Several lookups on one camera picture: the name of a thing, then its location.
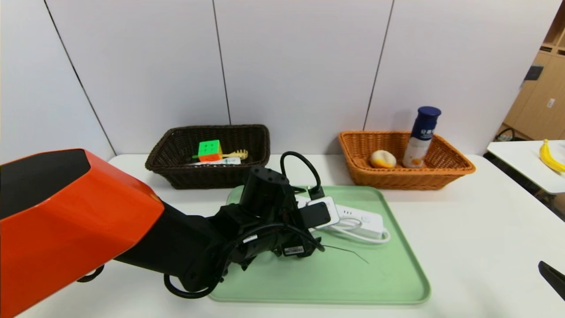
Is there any white tube with clear cap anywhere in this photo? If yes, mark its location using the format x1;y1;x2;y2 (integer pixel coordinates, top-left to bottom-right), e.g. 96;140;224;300
189;157;241;167

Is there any wooden cabinet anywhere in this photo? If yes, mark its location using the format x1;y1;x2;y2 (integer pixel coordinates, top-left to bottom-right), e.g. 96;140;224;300
502;2;565;142

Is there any light green plastic tray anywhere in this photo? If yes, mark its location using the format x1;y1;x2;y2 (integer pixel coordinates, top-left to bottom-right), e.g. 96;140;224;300
207;185;432;305

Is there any white bottle with blue cap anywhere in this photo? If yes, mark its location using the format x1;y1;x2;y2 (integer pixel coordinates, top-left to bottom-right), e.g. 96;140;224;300
403;106;442;169

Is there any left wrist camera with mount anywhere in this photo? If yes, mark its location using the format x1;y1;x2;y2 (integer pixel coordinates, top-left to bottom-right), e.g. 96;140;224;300
298;197;341;230

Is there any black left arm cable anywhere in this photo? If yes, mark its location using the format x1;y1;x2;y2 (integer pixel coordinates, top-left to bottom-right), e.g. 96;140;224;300
163;223;323;300

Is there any green orange puzzle cube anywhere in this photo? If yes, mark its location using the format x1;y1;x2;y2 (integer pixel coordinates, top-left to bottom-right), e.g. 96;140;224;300
197;140;224;163

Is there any white side table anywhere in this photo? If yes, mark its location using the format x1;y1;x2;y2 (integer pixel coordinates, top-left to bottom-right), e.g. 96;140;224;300
486;141;565;196

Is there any orange topped bread bun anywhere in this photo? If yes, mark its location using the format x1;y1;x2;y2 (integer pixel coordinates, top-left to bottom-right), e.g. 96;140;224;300
370;150;398;169

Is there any yellow banana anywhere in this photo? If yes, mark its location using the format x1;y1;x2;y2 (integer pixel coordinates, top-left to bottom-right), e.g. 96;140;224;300
539;139;565;174

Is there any white power strip with cable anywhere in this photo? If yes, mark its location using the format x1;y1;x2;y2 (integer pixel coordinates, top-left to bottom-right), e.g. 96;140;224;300
295;196;392;245

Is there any black left camera cable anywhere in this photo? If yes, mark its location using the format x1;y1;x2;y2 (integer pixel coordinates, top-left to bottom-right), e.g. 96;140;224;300
280;151;326;200

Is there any black cable loop under arm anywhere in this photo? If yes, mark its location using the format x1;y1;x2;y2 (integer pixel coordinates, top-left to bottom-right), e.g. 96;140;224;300
77;264;105;284

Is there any orange wicker basket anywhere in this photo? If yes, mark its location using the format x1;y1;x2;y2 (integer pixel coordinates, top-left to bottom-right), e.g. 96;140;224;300
338;130;477;191

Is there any thin black cable tie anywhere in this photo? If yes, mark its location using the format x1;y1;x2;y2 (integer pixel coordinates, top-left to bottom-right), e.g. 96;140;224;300
321;244;369;265

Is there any dark brown wicker basket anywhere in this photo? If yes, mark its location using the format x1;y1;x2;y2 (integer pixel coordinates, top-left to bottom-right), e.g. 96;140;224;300
145;124;271;189

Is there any yellow green pasta spoon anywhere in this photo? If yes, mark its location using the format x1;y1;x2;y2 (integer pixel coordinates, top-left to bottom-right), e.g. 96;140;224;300
192;149;249;161

